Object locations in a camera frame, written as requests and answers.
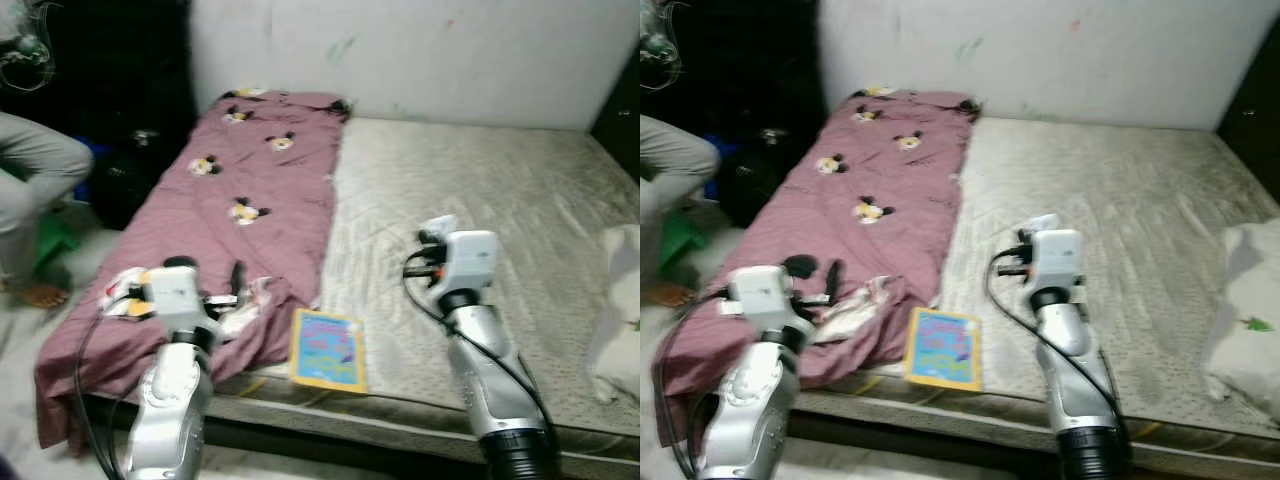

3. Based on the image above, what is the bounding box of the black tufted headboard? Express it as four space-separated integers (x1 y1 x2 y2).
1214 44 1280 168
589 48 641 183

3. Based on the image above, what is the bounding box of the grey quilted mattress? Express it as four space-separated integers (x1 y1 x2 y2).
700 115 1280 480
60 115 641 480

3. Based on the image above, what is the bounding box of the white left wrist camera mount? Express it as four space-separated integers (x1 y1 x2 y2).
724 264 792 332
139 267 207 327

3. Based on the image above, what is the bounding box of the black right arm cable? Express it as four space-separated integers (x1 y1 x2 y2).
984 249 1132 443
401 264 557 443

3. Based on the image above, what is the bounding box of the green plastic stool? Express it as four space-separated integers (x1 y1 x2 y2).
657 207 707 274
29 204 87 277

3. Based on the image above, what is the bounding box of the blue yellow children's book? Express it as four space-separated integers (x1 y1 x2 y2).
902 306 985 392
287 307 370 395

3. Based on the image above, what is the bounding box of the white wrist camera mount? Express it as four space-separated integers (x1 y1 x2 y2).
139 267 207 327
1026 227 1085 292
444 229 499 294
724 264 792 332

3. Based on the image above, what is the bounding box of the person in grey trousers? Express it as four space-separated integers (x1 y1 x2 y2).
0 110 97 312
640 114 722 307

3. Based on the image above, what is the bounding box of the black bag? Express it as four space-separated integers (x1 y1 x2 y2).
89 125 197 232
714 125 817 230

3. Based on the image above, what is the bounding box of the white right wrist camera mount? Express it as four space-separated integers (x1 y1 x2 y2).
444 229 499 294
1026 227 1085 292

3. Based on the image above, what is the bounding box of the white pillow with lettering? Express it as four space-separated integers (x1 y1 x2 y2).
1199 217 1280 422
584 224 641 403

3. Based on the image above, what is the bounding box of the purple mouse print blanket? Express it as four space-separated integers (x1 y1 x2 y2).
34 88 352 452
654 88 982 422

